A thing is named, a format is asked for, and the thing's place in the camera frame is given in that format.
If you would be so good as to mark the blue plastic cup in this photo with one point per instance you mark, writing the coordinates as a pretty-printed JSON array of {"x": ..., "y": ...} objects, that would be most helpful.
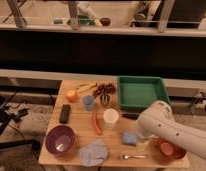
[{"x": 88, "y": 102}]

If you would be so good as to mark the grey blue cloth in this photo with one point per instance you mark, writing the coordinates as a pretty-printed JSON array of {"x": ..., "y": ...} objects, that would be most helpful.
[{"x": 93, "y": 154}]

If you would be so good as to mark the blue sponge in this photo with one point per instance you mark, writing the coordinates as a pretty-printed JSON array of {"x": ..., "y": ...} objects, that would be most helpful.
[{"x": 129, "y": 138}]

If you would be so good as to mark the orange fruit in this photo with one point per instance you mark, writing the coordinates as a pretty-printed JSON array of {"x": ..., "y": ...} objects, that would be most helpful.
[{"x": 71, "y": 95}]

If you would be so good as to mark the white paper cup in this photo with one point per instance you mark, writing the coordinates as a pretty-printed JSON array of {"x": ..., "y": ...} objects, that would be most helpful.
[{"x": 110, "y": 117}]

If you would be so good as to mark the small metal cup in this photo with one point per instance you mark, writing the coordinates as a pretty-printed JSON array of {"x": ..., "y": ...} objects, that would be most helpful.
[{"x": 104, "y": 99}]

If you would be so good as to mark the black remote control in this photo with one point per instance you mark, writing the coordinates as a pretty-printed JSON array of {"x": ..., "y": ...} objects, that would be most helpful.
[{"x": 64, "y": 114}]

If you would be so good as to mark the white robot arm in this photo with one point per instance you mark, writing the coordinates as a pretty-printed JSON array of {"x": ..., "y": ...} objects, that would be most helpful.
[{"x": 157, "y": 120}]

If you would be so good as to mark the red bowl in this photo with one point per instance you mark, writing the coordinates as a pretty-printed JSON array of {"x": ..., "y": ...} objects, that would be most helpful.
[{"x": 171, "y": 151}]

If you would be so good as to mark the green plastic tray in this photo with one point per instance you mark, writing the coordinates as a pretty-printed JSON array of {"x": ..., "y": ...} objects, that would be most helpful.
[{"x": 139, "y": 92}]

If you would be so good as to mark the black office chair base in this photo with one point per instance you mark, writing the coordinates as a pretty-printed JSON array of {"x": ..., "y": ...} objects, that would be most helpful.
[{"x": 5, "y": 119}]

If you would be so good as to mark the black handled brush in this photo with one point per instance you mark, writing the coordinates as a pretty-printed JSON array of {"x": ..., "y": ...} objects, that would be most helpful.
[{"x": 131, "y": 116}]

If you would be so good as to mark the silver fork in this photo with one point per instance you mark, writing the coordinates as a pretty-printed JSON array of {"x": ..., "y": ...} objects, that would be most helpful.
[{"x": 126, "y": 157}]

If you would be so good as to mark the purple bowl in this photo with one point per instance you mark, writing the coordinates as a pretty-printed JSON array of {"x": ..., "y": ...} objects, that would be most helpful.
[{"x": 59, "y": 140}]

